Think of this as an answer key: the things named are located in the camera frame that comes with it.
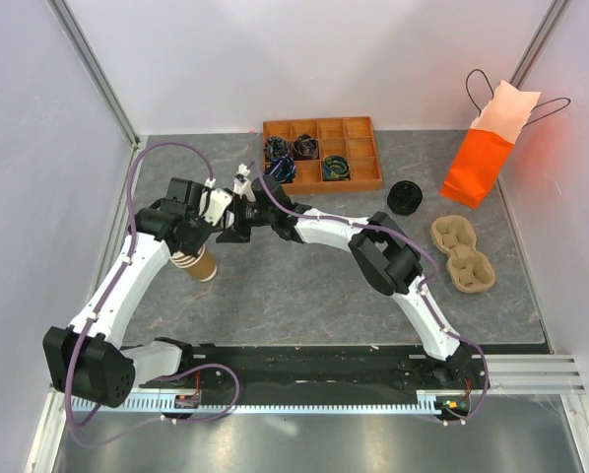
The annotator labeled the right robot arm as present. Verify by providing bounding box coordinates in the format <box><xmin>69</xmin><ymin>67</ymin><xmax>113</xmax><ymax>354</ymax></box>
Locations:
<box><xmin>217</xmin><ymin>174</ymin><xmax>490</xmax><ymax>389</ymax></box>

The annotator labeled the cardboard cup carrier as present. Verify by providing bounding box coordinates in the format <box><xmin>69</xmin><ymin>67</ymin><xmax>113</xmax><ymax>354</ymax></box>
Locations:
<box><xmin>430</xmin><ymin>215</ymin><xmax>495</xmax><ymax>294</ymax></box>

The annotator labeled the orange paper bag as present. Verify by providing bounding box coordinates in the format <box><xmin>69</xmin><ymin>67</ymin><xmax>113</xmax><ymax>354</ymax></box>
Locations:
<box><xmin>439</xmin><ymin>68</ymin><xmax>571</xmax><ymax>210</ymax></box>

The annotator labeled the blue striped rolled tie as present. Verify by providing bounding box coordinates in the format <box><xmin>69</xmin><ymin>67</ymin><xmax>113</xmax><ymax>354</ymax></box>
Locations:
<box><xmin>264</xmin><ymin>157</ymin><xmax>296</xmax><ymax>184</ymax></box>

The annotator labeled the purple cable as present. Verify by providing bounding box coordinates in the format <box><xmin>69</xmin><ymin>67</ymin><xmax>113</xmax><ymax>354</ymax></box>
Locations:
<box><xmin>247</xmin><ymin>162</ymin><xmax>492</xmax><ymax>426</ymax></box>
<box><xmin>63</xmin><ymin>140</ymin><xmax>241</xmax><ymax>447</ymax></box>

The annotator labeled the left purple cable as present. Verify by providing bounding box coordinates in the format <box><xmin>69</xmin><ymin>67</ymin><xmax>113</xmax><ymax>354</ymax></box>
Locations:
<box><xmin>63</xmin><ymin>140</ymin><xmax>241</xmax><ymax>447</ymax></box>

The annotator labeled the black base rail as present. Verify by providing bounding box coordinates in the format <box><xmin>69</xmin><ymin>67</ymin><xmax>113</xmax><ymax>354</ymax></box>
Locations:
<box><xmin>144</xmin><ymin>344</ymin><xmax>488</xmax><ymax>407</ymax></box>

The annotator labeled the white cable duct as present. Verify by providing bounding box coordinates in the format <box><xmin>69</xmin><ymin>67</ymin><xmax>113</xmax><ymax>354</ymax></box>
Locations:
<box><xmin>99</xmin><ymin>391</ymin><xmax>471</xmax><ymax>415</ymax></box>

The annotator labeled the stack of black lids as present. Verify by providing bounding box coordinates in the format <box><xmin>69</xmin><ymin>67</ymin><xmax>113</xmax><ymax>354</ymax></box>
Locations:
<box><xmin>387</xmin><ymin>180</ymin><xmax>423</xmax><ymax>216</ymax></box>

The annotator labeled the stack of paper cups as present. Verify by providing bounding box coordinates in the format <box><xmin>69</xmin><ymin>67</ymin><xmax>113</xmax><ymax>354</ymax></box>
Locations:
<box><xmin>170</xmin><ymin>245</ymin><xmax>218</xmax><ymax>283</ymax></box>

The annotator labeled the green yellow rolled tie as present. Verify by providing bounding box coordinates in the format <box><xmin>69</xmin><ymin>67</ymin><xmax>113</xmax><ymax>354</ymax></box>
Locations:
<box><xmin>321</xmin><ymin>155</ymin><xmax>351</xmax><ymax>181</ymax></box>

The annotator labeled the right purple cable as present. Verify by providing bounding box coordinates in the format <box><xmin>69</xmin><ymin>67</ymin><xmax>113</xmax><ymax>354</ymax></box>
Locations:
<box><xmin>247</xmin><ymin>162</ymin><xmax>492</xmax><ymax>426</ymax></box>

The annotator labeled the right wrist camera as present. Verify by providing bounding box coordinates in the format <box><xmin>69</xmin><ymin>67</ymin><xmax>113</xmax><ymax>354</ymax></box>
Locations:
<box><xmin>232</xmin><ymin>164</ymin><xmax>256</xmax><ymax>202</ymax></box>

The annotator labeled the dark patterned rolled tie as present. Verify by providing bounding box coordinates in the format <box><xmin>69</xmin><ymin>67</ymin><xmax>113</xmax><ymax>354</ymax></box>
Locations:
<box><xmin>264</xmin><ymin>136</ymin><xmax>291</xmax><ymax>162</ymax></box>

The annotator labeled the wooden compartment tray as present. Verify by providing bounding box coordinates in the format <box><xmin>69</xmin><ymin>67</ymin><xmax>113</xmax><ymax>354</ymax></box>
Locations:
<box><xmin>262</xmin><ymin>116</ymin><xmax>383</xmax><ymax>195</ymax></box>

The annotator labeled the black brown rolled tie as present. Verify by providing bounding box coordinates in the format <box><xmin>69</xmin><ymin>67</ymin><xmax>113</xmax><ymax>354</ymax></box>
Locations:
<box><xmin>293</xmin><ymin>133</ymin><xmax>319</xmax><ymax>161</ymax></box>

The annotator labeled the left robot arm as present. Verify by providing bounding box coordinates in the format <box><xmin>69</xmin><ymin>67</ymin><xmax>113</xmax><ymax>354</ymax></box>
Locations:
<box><xmin>42</xmin><ymin>178</ymin><xmax>233</xmax><ymax>408</ymax></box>

